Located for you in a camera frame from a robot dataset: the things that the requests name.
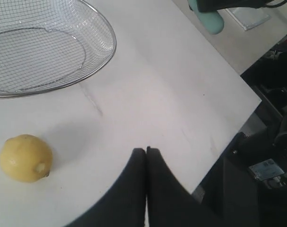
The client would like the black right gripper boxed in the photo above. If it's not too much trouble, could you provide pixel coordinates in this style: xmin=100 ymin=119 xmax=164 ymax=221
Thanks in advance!
xmin=197 ymin=0 xmax=287 ymax=12

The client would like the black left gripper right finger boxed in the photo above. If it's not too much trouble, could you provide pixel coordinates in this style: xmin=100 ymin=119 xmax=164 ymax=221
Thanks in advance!
xmin=146 ymin=147 xmax=219 ymax=227

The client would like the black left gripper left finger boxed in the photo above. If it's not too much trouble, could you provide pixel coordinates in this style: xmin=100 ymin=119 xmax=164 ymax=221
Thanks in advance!
xmin=67 ymin=148 xmax=146 ymax=227

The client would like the teal handled vegetable peeler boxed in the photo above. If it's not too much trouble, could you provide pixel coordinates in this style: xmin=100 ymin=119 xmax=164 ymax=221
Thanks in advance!
xmin=188 ymin=0 xmax=225 ymax=35

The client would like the yellow lemon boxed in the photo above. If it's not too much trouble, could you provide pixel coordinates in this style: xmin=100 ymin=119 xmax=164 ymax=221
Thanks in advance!
xmin=0 ymin=134 xmax=53 ymax=183

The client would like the robot base with label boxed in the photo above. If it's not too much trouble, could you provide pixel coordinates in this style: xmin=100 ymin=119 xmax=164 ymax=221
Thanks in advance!
xmin=192 ymin=42 xmax=287 ymax=227

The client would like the metal wire mesh basket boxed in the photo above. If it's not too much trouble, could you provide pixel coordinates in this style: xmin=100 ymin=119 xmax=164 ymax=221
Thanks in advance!
xmin=0 ymin=0 xmax=117 ymax=98

